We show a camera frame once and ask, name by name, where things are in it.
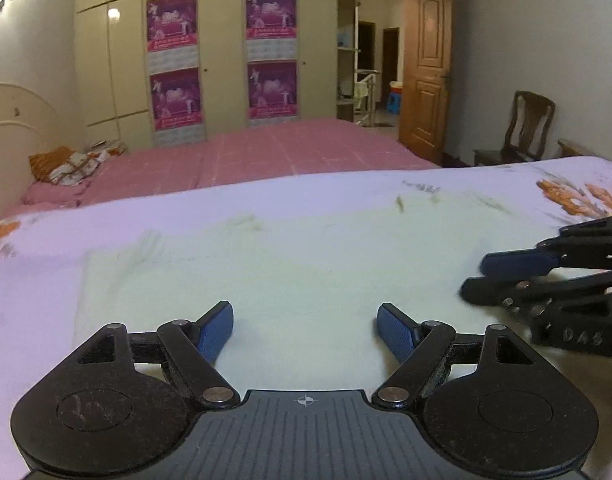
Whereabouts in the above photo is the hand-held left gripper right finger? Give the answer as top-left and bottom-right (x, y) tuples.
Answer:
(371, 302), (548, 409)

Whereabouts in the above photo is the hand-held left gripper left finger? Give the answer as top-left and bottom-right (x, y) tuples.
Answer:
(68, 301), (239, 409)

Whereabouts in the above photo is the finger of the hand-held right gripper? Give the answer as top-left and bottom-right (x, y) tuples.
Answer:
(480, 212), (612, 278)
(458, 267), (612, 312)

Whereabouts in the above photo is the light green knit sweater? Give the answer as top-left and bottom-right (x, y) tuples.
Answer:
(73, 187), (552, 392)

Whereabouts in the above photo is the wooden bench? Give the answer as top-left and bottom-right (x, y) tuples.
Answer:
(557, 138), (608, 162)

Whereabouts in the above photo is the dark wooden chair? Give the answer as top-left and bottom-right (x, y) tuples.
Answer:
(473, 91), (557, 167)

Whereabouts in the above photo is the pink checked bed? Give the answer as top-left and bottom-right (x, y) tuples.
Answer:
(1, 117), (443, 219)

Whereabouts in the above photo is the colourful plastic stool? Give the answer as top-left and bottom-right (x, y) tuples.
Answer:
(386, 80), (405, 114)

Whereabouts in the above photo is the wooden door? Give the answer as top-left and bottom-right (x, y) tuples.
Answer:
(398, 0), (454, 162)

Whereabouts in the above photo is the pale patterned cloth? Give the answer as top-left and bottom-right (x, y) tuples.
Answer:
(88, 139), (129, 157)

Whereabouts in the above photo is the metal stair railing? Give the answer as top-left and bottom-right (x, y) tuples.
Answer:
(355, 70), (382, 129)

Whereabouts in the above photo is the orange patterned pillow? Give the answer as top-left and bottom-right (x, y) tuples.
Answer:
(28, 146), (112, 187)

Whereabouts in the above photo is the corner shelf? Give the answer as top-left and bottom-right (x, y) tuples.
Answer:
(336, 0), (362, 124)

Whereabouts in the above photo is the cream curved headboard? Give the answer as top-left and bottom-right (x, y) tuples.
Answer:
(0, 82), (59, 222)

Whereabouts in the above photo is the cream wardrobe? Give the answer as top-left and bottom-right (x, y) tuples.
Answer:
(75, 0), (339, 149)

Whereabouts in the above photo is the purple wall poster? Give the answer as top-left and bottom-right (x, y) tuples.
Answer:
(146, 0), (199, 71)
(245, 0), (298, 61)
(150, 67), (207, 146)
(247, 60), (299, 121)

